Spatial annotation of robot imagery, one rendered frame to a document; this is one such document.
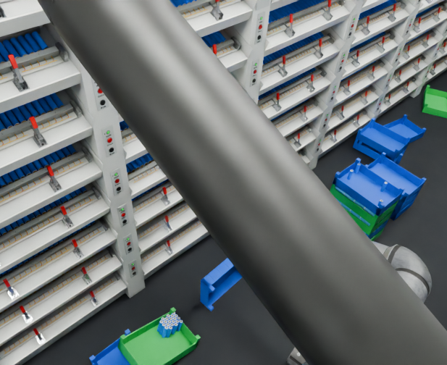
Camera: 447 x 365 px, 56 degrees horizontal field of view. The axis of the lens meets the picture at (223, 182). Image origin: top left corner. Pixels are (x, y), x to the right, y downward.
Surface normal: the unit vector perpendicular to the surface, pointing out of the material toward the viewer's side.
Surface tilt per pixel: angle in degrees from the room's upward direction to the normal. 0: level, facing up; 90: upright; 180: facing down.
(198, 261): 0
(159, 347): 19
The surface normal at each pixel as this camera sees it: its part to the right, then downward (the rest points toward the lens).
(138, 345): 0.29, -0.81
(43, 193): 0.30, -0.44
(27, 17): 0.61, 0.77
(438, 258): 0.05, -0.69
